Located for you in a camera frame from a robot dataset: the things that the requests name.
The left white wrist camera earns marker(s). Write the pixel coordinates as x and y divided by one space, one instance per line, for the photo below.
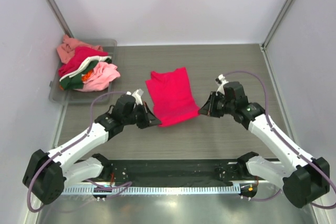
137 94

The magenta t shirt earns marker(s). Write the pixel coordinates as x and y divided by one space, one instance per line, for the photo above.
171 93

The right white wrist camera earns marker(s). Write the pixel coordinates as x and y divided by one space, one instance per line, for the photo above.
221 81

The light pink t shirt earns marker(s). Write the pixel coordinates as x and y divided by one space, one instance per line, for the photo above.
103 74

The salmon pink t shirt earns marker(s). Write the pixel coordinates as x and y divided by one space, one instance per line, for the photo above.
66 50

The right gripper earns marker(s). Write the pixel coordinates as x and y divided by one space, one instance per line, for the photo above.
214 105

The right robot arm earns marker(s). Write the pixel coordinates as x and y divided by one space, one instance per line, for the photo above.
300 176

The white slotted cable duct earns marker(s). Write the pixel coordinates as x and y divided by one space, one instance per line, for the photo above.
89 189

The right aluminium table rail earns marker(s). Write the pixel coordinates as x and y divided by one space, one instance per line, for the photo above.
277 92

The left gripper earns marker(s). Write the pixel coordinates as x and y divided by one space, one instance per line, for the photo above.
143 116

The aluminium frame post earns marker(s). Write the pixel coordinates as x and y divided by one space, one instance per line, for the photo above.
59 17
281 15

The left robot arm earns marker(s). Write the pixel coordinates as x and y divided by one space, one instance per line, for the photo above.
49 173

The left aluminium frame post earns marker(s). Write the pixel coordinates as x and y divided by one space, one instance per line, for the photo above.
59 17

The green white t shirt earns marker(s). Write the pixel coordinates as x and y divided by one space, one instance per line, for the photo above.
71 74

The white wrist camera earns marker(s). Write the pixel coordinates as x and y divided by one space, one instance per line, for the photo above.
221 81
137 94

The orange garment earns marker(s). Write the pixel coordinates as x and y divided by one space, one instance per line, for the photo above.
86 76

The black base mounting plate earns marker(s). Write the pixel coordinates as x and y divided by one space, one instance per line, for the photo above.
178 172

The right aluminium frame post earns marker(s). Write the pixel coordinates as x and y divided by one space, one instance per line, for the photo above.
281 15

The crimson t shirt in tray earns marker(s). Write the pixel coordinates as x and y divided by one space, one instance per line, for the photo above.
81 54

